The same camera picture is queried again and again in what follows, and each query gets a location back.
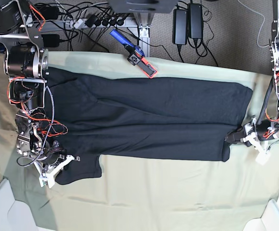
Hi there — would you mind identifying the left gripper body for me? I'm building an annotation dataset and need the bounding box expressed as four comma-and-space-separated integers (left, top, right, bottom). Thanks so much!
255, 119, 279, 141

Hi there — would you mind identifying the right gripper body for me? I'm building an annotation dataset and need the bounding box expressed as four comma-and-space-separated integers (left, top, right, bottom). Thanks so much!
39, 141, 66, 172

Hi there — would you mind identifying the black T-shirt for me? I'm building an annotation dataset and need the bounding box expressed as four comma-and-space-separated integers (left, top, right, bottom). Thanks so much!
44, 67, 253, 185

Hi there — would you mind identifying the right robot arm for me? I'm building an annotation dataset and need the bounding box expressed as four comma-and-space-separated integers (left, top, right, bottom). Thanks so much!
0, 0, 70, 175

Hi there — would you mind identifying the white bin left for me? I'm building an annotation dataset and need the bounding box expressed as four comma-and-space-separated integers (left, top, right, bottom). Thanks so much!
0, 179, 38, 231

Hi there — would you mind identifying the white bin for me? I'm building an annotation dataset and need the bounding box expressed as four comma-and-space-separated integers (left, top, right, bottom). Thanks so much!
243, 199, 279, 231
0, 179, 38, 231

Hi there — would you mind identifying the white bin right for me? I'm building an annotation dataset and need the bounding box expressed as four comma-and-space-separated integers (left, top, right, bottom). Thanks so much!
243, 199, 279, 231

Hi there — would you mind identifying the light green table cloth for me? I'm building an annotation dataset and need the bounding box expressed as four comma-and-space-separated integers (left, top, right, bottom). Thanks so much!
0, 55, 279, 231

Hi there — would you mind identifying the black power brick left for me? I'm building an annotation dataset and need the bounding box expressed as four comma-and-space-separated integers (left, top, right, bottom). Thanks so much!
42, 34, 61, 48

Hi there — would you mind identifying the black power brick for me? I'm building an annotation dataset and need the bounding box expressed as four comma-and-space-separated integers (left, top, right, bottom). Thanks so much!
188, 3, 203, 39
172, 9, 187, 45
42, 34, 61, 48

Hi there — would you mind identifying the blue orange bar clamp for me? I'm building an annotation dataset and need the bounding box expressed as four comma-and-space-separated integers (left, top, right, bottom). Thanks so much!
110, 29, 157, 78

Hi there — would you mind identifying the black power brick right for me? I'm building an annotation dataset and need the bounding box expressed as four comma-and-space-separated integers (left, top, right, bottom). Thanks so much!
172, 9, 187, 45

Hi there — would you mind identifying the white power strip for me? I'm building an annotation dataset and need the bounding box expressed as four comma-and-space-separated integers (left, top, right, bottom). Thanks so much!
66, 16, 136, 29

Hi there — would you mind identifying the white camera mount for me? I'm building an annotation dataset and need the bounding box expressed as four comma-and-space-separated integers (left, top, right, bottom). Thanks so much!
244, 116, 270, 166
34, 155, 80, 188

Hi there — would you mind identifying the white cable on carpet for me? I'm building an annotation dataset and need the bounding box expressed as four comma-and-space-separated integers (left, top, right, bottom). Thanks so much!
238, 0, 279, 48

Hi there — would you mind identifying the aluminium frame post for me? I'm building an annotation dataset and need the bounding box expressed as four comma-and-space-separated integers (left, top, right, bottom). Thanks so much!
133, 13, 154, 57

